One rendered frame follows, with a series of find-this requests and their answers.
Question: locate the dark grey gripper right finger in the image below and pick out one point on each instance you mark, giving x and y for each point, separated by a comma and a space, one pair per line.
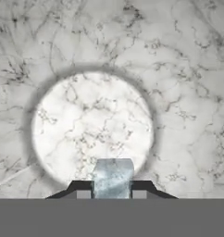
143, 186

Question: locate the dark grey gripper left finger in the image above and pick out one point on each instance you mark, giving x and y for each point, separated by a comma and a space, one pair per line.
78, 187

